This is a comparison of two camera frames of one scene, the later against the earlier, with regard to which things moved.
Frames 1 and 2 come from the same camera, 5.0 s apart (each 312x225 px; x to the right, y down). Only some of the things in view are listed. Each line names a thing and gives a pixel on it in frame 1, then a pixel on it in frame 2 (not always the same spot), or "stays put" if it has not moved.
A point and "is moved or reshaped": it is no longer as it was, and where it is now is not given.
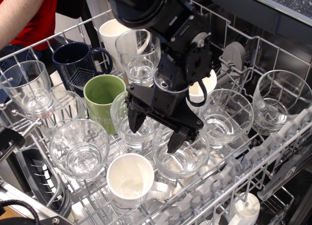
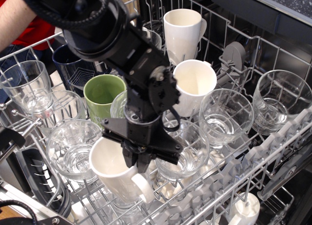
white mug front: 130,179 is moved or reshaped
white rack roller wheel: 246,210 stays put
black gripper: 173,108 → 149,137
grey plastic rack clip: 234,58 stays put
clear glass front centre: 187,159 stays put
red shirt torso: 41,25 stays put
